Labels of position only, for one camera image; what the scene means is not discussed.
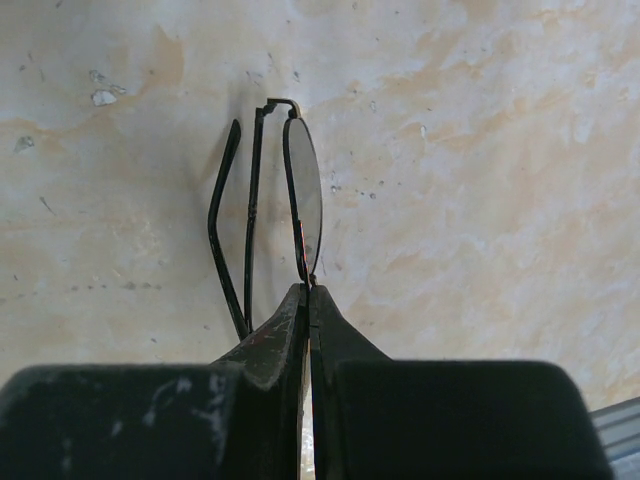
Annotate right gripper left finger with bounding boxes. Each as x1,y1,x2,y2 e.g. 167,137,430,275
1,284,307,479

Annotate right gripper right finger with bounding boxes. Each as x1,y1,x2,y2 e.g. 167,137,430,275
309,286,613,479

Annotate metal frame sunglasses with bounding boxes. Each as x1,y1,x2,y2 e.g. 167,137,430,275
207,98,323,340

